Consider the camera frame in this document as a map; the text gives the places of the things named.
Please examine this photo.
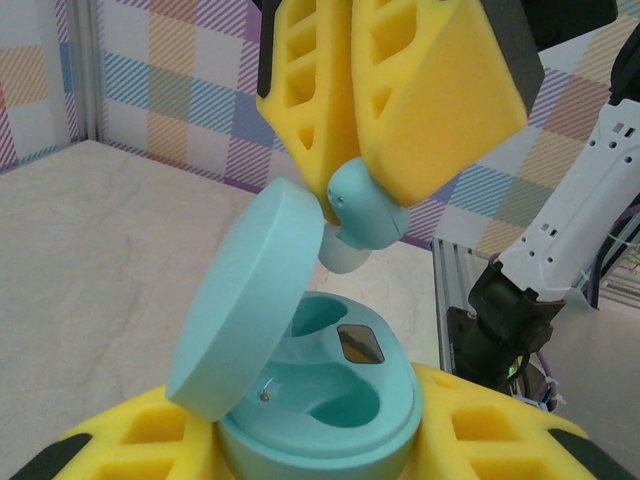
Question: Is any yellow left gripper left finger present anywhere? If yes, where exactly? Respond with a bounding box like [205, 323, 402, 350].
[9, 382, 229, 480]

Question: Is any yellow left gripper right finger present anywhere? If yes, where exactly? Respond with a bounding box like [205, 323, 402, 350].
[399, 362, 631, 480]

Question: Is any blue wireless earbud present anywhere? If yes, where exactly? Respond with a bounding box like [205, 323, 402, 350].
[317, 157, 411, 275]

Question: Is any blue earbud charging case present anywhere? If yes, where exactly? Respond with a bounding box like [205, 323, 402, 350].
[164, 177, 427, 480]

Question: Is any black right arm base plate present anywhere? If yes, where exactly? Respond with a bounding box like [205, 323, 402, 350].
[446, 305, 479, 374]

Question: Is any aluminium corner post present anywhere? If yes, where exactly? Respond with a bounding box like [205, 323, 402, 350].
[74, 0, 104, 146]

